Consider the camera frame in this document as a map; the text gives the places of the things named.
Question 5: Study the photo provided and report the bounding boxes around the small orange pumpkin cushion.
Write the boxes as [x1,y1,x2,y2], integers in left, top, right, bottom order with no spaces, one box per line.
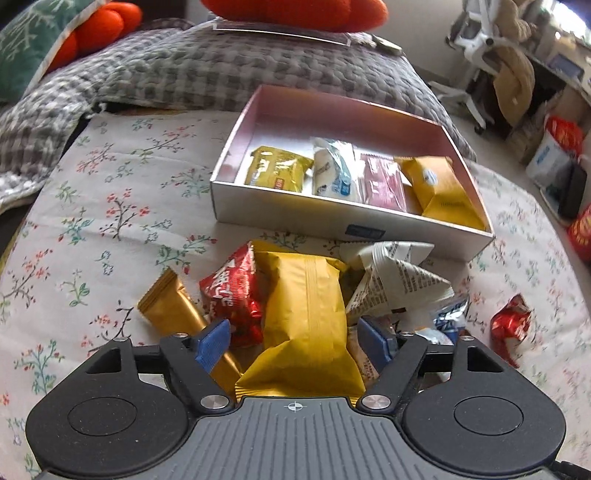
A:
[44,0,143,75]

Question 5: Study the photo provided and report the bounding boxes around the large yellow snack packet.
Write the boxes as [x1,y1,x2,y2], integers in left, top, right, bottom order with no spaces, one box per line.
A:
[233,240,366,401]

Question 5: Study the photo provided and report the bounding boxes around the beige brown snack packet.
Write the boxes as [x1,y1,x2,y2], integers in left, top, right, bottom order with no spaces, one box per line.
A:
[344,323,384,384]

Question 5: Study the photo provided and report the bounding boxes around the wooden desk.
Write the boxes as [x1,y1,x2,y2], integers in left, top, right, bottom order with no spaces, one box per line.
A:
[526,41,591,116]

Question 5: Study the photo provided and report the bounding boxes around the small packets on blanket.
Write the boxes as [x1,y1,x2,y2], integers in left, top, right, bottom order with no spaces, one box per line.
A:
[369,33,403,56]

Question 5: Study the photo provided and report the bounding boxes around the white and blue snack packet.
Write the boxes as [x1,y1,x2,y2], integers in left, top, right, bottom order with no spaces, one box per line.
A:
[310,137,365,204]

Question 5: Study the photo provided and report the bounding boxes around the large orange pumpkin cushion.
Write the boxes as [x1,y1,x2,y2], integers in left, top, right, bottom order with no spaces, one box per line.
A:
[201,0,389,34]

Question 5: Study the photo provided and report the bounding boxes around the maroon snack packet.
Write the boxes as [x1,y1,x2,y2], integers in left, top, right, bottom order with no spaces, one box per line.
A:
[358,152,423,215]

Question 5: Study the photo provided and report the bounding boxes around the white office chair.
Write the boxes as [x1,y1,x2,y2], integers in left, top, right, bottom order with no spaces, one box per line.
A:
[429,0,513,134]

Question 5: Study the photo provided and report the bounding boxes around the white cardboard box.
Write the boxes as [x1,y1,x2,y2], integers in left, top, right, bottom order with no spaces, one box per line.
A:
[210,84,496,263]

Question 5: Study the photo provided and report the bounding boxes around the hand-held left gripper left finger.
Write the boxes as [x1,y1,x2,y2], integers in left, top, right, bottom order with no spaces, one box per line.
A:
[83,318,234,414]

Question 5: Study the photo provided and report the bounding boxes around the white card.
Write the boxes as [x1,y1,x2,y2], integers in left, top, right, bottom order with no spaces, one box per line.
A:
[212,17,354,47]

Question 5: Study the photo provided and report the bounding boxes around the red gift bag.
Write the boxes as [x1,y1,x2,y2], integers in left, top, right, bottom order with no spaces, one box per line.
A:
[545,115,585,160]

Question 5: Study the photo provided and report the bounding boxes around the black flat item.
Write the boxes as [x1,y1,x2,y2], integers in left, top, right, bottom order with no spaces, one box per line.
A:
[558,162,589,221]

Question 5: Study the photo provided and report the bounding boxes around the olive yellow snack packet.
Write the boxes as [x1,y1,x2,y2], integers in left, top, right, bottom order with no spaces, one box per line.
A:
[243,146,315,193]

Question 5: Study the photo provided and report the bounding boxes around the gold snack bar packet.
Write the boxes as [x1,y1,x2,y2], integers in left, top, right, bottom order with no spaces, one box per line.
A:
[137,268,243,388]

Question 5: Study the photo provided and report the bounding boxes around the green snowflake cushion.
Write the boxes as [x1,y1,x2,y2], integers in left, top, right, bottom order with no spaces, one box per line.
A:
[0,0,109,104]

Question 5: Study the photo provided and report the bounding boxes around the white and blue bag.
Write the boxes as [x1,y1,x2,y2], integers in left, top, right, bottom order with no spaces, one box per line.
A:
[525,131,575,204]

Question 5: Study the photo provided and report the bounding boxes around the floral tablecloth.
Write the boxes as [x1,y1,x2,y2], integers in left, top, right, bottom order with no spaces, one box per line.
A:
[0,108,591,480]

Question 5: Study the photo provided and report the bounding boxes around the tan coat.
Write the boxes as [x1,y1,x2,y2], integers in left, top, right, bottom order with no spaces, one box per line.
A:
[492,0,536,127]

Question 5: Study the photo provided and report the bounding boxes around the blue and white small packet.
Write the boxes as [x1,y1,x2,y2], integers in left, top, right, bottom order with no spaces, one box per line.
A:
[413,295,471,347]

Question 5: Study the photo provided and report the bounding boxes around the shiny red candy wrapper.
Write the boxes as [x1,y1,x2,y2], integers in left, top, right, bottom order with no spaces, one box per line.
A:
[490,294,533,367]

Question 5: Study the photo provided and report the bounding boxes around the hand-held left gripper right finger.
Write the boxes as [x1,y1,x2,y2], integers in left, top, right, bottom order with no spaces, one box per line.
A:
[358,316,509,411]

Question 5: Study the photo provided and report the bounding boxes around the grey checked blanket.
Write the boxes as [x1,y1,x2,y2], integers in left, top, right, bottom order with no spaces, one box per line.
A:
[0,18,478,213]

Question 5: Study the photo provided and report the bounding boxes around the red printed bag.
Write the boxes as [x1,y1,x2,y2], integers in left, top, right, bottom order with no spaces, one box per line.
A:
[567,217,591,264]

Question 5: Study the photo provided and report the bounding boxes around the red snack packet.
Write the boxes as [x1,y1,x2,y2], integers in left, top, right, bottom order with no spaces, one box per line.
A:
[199,244,266,348]

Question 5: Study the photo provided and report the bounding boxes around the tablet screen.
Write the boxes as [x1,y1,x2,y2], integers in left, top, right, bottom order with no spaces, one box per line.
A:
[551,53,587,79]

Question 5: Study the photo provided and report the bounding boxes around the white printed triangular packet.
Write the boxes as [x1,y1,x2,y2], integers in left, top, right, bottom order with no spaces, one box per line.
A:
[345,256,455,326]
[339,240,435,278]

